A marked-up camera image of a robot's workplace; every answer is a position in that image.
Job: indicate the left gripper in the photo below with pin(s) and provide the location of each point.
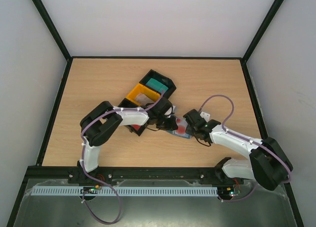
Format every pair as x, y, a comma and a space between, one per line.
172, 126

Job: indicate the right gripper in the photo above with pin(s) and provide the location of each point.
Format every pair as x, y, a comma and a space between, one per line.
195, 128

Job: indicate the teal card holder wallet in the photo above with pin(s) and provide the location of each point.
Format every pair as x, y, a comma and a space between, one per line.
172, 132

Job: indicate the black bin with red cards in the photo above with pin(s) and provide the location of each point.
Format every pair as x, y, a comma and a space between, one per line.
131, 118

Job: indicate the yellow bin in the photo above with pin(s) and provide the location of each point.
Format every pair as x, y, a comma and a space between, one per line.
139, 88

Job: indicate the black bin with teal cards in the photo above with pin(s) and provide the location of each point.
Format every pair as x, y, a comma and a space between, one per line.
163, 79

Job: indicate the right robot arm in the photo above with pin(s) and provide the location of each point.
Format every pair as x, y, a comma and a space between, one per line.
266, 163

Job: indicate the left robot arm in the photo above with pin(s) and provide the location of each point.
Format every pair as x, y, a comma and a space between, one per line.
99, 125

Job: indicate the white floral card stack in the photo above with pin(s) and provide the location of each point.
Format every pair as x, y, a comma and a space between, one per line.
142, 99

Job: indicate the teal card stack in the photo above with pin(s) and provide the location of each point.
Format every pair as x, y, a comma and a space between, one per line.
156, 85

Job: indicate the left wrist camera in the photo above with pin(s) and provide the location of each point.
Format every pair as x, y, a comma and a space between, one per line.
171, 111

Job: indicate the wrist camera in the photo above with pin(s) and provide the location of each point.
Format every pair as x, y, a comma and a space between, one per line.
171, 111
205, 116

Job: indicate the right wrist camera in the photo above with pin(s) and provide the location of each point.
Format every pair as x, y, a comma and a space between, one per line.
205, 116

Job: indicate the white slotted cable duct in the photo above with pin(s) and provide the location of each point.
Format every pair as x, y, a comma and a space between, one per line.
124, 191

